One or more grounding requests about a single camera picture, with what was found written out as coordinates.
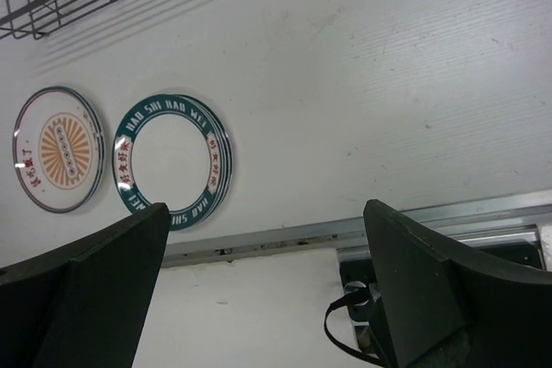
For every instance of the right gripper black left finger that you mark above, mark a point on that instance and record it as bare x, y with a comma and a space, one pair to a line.
84, 304

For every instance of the red rim plate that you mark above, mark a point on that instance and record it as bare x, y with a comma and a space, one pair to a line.
58, 148

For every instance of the rearmost teal lettered plate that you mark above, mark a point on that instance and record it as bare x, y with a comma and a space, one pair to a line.
166, 150

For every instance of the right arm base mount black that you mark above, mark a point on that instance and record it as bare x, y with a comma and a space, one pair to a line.
363, 301

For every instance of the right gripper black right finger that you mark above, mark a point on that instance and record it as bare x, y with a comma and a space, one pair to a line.
450, 305

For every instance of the aluminium front rail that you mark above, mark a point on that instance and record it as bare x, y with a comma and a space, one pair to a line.
483, 223

